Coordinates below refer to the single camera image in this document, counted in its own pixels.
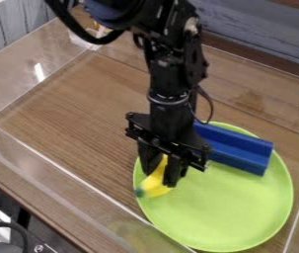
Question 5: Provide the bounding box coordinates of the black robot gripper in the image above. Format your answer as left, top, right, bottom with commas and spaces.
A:
126, 93, 210, 188

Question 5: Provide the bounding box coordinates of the yellow toy banana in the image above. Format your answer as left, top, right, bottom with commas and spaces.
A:
135, 156, 171, 198

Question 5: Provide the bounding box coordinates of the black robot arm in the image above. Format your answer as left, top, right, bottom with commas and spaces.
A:
46, 0, 211, 188

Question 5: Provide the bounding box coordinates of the green round plate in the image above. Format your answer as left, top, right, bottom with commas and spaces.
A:
132, 121, 295, 253

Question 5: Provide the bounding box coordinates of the blue foam block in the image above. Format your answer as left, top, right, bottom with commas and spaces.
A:
194, 122, 274, 176

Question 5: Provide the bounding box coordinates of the black device with knob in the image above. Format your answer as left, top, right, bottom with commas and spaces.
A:
11, 226, 70, 253

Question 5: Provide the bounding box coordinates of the yellow labelled tin can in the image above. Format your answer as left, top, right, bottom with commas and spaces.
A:
92, 21, 107, 37

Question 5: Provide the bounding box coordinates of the clear acrylic enclosure wall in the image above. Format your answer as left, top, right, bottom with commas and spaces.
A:
0, 11, 299, 253

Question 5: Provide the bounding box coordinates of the black cable loop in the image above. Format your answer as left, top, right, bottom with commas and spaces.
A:
0, 221, 28, 253

